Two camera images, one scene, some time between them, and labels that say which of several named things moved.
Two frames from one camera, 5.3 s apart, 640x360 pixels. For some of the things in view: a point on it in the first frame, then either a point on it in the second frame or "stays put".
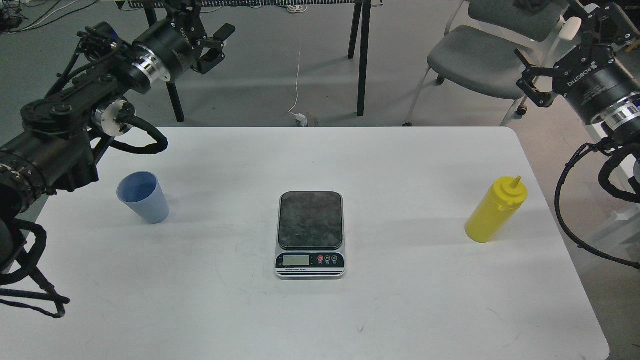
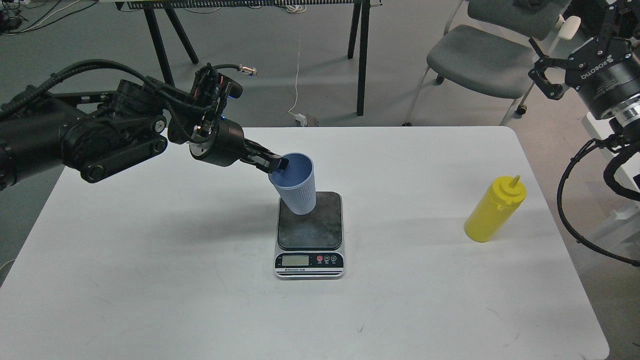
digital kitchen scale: (311, 239) stays put
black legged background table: (359, 34) stays put
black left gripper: (167, 51) → (223, 144)
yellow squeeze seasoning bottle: (495, 209) stays put
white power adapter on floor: (303, 118) stays put
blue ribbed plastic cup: (142, 192) → (296, 184)
